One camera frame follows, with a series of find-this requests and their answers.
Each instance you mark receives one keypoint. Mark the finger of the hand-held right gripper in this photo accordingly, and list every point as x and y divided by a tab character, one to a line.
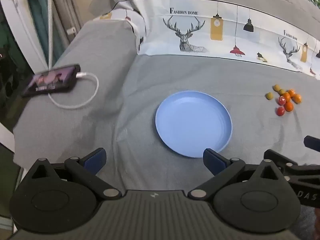
312	143
277	156

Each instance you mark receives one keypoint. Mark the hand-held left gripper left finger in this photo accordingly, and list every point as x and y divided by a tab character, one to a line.
95	158

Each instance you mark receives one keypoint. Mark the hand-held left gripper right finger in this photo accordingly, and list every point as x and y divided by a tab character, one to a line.
212	158

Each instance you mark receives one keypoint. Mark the blue plate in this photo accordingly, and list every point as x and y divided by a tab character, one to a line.
192	122

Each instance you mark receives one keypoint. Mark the red fruit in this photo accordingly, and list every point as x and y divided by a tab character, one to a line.
280	111
281	101

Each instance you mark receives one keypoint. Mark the plastic orange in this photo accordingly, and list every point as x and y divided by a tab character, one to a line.
291	92

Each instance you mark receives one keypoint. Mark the longan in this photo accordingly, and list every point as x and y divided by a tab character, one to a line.
282	91
276	87
269	96

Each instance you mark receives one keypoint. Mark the person's grey trouser leg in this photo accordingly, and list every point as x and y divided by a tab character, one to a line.
306	221

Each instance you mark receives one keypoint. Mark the black smartphone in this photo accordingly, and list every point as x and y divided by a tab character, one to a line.
50	80

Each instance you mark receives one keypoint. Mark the grey bed sheet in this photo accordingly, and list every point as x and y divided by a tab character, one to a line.
150	80

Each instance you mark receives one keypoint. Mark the small white curtain clip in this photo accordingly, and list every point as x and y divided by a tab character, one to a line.
71	30

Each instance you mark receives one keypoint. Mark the deer print duvet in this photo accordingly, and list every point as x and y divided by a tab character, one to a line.
200	22

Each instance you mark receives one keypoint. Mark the grey curtain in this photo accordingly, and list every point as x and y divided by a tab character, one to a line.
67	5

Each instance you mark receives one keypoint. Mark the teal curtain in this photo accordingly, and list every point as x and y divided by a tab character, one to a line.
37	10

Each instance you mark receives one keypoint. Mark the white window frame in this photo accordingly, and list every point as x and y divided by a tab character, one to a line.
17	17

